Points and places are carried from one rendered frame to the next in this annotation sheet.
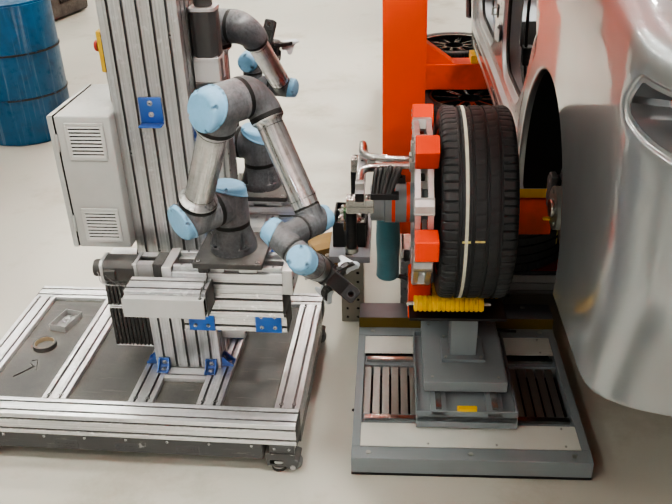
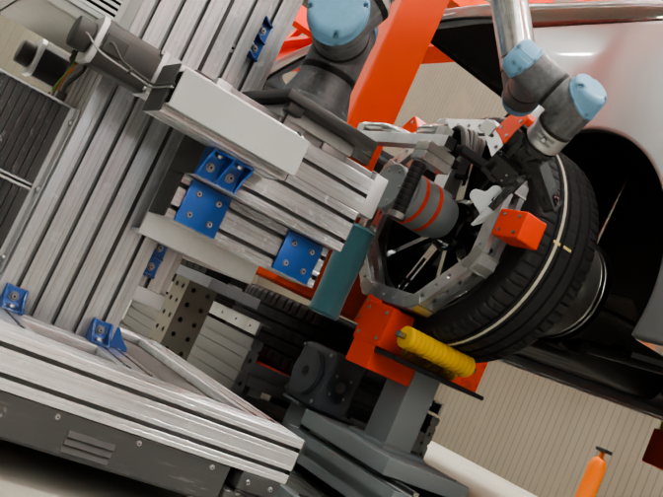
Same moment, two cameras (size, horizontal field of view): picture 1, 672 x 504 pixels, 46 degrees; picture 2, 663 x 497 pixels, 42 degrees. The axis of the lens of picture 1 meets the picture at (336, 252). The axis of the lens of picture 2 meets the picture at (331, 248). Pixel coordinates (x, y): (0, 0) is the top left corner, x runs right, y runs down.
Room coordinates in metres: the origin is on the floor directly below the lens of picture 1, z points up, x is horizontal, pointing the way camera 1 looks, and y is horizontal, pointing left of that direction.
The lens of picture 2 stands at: (0.79, 1.25, 0.41)
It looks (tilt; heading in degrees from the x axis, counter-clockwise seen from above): 6 degrees up; 323
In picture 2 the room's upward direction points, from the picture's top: 24 degrees clockwise
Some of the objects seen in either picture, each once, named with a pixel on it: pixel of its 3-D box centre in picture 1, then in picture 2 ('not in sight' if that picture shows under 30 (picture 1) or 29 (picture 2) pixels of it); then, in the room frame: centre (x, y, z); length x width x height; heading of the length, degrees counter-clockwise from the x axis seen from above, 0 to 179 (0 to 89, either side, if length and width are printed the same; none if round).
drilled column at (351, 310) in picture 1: (352, 276); (167, 347); (3.05, -0.07, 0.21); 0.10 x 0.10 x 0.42; 86
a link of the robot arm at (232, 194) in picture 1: (227, 201); (342, 42); (2.24, 0.33, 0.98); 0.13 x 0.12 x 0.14; 137
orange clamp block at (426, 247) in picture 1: (426, 245); (518, 229); (2.15, -0.28, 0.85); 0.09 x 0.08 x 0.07; 176
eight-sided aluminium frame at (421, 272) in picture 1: (421, 202); (433, 213); (2.47, -0.30, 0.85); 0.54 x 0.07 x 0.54; 176
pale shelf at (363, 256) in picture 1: (351, 235); (203, 280); (3.02, -0.07, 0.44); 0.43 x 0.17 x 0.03; 176
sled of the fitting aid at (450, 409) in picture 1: (461, 376); (380, 484); (2.41, -0.47, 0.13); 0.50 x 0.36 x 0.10; 176
